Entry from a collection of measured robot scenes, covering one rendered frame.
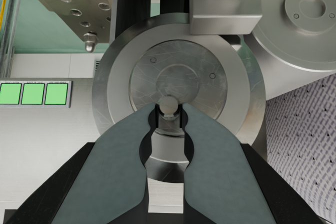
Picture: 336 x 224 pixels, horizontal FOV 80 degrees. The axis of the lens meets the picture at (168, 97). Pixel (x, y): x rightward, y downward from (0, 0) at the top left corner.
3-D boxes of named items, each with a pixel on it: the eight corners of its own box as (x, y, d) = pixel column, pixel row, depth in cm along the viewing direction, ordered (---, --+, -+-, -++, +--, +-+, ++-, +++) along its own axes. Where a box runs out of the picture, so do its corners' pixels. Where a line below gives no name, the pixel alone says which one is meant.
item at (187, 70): (238, 51, 15) (214, 148, 14) (231, 61, 17) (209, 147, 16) (145, 28, 16) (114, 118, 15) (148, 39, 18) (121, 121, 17)
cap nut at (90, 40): (95, 33, 52) (93, 49, 51) (100, 39, 55) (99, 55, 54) (81, 33, 52) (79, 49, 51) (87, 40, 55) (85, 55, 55)
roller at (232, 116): (246, 22, 17) (255, 165, 15) (203, 90, 42) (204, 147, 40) (111, 22, 17) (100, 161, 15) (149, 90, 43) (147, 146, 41)
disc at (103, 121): (260, 11, 18) (273, 186, 15) (257, 14, 19) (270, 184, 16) (98, 12, 19) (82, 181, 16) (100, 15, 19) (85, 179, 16)
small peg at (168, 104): (154, 114, 12) (160, 91, 12) (158, 118, 15) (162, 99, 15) (177, 119, 12) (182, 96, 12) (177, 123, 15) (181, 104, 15)
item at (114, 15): (124, -114, 22) (114, 43, 19) (150, 14, 45) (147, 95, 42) (120, -114, 22) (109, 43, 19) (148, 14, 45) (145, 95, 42)
